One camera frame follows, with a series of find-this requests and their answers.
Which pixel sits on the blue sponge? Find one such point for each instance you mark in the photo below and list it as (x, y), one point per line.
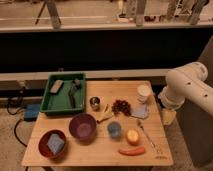
(55, 143)

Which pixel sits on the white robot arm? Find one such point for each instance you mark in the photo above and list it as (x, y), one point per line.
(187, 82)

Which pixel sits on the purple bowl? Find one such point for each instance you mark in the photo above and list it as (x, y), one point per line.
(83, 127)

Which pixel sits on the red bowl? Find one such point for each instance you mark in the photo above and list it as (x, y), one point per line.
(43, 148)

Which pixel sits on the small metal cup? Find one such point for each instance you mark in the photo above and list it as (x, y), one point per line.
(95, 103)

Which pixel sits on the dark grape bunch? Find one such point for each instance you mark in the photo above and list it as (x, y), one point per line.
(121, 106)

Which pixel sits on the yellow banana piece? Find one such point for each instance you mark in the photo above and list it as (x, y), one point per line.
(106, 114)

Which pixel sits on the dark tool in tray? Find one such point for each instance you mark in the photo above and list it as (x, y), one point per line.
(76, 84)

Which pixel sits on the white paper cup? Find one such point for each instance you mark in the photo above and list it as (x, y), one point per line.
(144, 92)

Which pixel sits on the grey folded cloth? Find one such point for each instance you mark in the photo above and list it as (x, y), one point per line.
(140, 111)

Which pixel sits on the blue glass cup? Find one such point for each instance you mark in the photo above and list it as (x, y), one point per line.
(114, 130)

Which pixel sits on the green plastic tray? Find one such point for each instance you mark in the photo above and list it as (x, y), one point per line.
(59, 103)

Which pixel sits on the metal spoon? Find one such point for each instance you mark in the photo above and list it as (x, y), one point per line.
(139, 123)

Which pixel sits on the grey block in tray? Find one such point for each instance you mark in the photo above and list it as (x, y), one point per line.
(56, 86)

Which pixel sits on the yellow peach fruit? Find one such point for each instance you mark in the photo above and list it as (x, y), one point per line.
(132, 137)

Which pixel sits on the yellow tag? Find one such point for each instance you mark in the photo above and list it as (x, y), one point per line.
(168, 116)

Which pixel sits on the blue power box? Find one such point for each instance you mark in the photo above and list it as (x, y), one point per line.
(31, 112)

